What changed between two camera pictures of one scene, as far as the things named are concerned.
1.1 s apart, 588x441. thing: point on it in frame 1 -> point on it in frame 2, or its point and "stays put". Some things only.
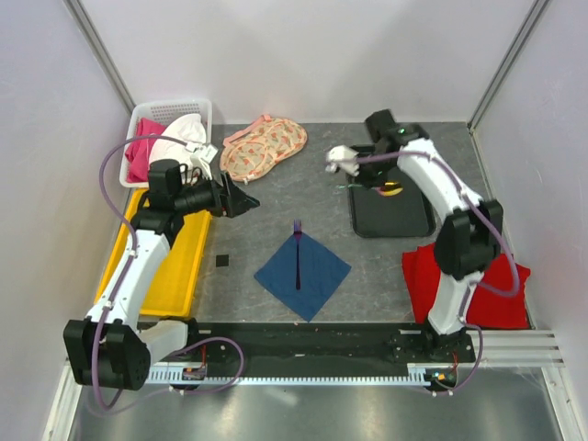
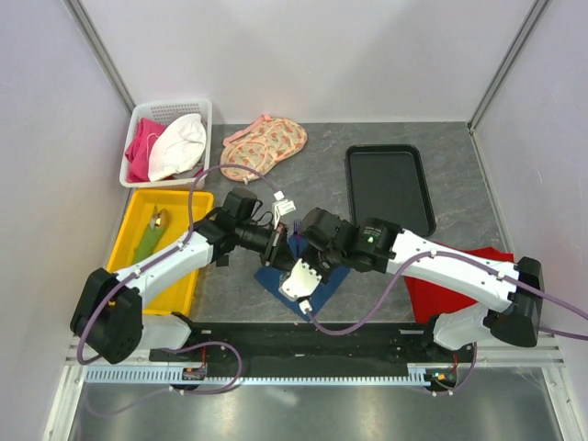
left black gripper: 229,199 -> 277,253
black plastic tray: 377,215 stays put
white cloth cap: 188,128 stays put
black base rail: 319,344 stays put
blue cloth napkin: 302,273 stays put
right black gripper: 371,183 -> 322,274
